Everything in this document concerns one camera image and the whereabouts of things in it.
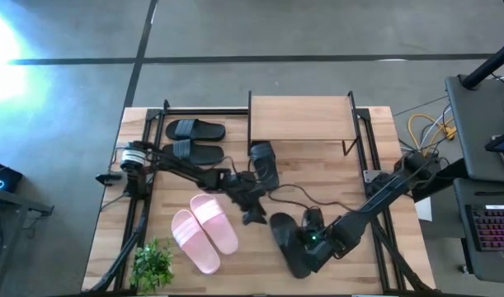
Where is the wooden shelf black metal frame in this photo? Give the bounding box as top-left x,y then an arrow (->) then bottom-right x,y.
247,91 -> 360,157

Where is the dark grey desk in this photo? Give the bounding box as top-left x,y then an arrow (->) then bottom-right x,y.
452,177 -> 504,285

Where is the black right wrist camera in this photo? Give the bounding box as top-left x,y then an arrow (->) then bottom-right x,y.
303,208 -> 325,236

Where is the white paper sheet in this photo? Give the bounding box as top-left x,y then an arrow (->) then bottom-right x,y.
414,196 -> 433,223

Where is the black device blue light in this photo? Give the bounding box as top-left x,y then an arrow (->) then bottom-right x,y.
0,158 -> 24,194

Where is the pink slide sandal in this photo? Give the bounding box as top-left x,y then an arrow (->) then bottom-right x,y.
189,193 -> 240,256
170,209 -> 222,276

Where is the black metal table frame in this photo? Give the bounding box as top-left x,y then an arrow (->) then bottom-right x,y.
88,98 -> 438,295

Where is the black metal stand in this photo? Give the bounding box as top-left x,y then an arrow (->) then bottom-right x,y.
0,185 -> 54,297

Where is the small green potted plant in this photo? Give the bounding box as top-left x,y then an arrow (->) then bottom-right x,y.
130,237 -> 175,295

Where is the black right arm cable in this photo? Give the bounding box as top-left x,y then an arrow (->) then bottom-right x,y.
267,183 -> 347,211

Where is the backlit keyboard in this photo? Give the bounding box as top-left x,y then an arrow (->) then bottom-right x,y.
465,204 -> 504,252

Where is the black slide sandal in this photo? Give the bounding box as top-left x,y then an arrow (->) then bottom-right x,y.
165,118 -> 227,143
248,141 -> 280,191
269,211 -> 313,280
162,139 -> 225,167

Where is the black pole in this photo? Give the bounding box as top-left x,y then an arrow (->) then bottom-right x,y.
460,36 -> 504,90

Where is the yellow cable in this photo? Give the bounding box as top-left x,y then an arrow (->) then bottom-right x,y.
407,113 -> 458,150

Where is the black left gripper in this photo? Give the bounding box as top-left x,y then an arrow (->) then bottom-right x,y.
224,171 -> 270,227

